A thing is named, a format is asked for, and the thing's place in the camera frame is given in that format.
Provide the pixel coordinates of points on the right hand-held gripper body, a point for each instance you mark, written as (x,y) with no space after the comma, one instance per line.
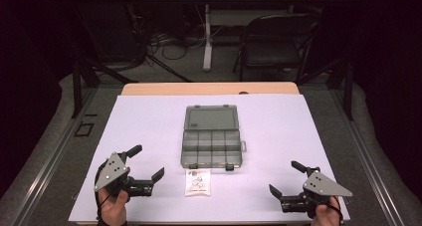
(323,187)

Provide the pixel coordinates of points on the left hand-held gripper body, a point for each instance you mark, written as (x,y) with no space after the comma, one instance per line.
(111,173)

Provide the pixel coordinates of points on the small white plastic packet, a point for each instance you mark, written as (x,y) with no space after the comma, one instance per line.
(198,182)

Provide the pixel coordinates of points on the grey clear plastic organizer box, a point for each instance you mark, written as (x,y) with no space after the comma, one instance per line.
(211,137)

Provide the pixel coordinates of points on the person's right hand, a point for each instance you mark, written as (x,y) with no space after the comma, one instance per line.
(326,216)

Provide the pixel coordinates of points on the person's left hand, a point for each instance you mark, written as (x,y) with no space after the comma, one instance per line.
(114,207)

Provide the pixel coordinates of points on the white table mat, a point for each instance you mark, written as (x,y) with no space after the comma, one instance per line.
(282,136)

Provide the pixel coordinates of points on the black metal stand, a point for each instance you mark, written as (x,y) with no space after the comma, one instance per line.
(77,86)
(347,86)

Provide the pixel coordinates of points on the wooden table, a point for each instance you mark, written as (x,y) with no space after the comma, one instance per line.
(205,88)

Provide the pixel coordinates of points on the black folding chair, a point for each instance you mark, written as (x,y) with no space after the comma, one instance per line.
(275,46)

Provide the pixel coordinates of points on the white-legged desk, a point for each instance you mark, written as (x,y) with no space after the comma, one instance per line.
(208,37)

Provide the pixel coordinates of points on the metal floor rail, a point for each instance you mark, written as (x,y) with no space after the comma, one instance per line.
(368,159)
(49,166)

